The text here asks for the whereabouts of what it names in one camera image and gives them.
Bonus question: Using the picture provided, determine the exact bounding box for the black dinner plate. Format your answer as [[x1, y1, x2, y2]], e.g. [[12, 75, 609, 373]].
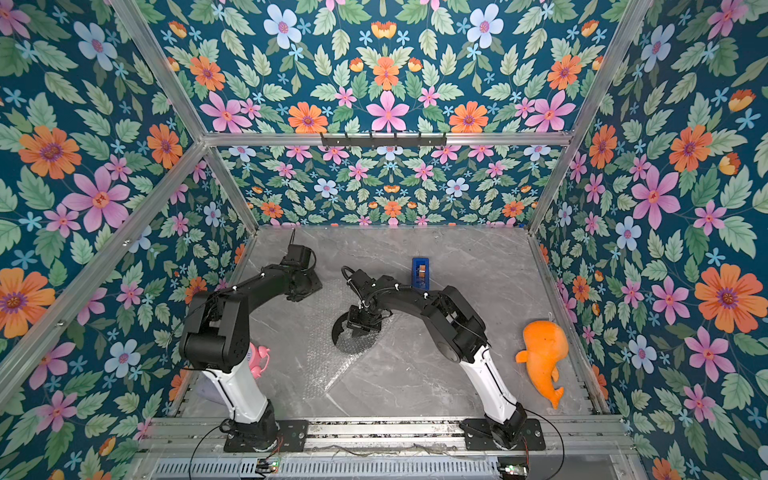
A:
[[331, 310, 379, 355]]

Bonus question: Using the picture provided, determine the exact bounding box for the clear bubble wrap sheet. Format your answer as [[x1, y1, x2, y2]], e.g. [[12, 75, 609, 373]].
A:
[[302, 279, 397, 399]]

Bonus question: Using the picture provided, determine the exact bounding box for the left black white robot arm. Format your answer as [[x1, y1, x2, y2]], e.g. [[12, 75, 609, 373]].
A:
[[179, 264, 322, 452]]

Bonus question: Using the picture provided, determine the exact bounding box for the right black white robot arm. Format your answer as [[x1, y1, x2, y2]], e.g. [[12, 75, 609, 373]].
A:
[[331, 278, 527, 450]]

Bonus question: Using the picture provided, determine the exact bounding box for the blue tape dispenser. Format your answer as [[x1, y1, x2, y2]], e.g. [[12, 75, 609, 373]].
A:
[[411, 257, 430, 290]]

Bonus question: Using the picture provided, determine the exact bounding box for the pink plush toy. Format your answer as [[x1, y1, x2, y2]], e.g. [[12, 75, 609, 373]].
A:
[[246, 344, 270, 379]]

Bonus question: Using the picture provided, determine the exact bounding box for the orange plush whale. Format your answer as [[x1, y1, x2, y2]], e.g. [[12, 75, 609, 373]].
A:
[[515, 320, 569, 410]]

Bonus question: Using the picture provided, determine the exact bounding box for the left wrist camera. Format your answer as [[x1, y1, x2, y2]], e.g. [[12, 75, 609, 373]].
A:
[[280, 244, 316, 270]]

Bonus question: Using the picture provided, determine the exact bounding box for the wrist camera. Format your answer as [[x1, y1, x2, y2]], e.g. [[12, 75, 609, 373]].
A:
[[341, 266, 375, 299], [280, 244, 316, 270]]

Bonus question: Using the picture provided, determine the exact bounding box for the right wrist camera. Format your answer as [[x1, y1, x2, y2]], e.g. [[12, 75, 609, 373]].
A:
[[341, 266, 375, 299]]

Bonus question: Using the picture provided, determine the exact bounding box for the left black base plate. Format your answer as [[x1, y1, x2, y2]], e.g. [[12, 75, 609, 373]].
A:
[[220, 420, 309, 453]]

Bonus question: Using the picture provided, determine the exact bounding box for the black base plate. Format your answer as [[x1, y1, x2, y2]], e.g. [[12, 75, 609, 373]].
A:
[[220, 420, 309, 453], [459, 418, 546, 451]]

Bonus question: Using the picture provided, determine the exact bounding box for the black hook rail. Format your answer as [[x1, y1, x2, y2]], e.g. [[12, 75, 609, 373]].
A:
[[320, 133, 448, 148]]

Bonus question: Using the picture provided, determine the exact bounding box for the white vented cable duct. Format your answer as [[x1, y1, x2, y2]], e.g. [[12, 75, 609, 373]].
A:
[[150, 457, 501, 479]]

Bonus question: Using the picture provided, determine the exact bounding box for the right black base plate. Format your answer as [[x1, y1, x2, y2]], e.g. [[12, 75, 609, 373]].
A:
[[459, 418, 546, 451]]

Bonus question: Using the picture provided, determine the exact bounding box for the aluminium mounting rail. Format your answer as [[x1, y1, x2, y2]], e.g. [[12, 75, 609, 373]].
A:
[[138, 415, 635, 456]]

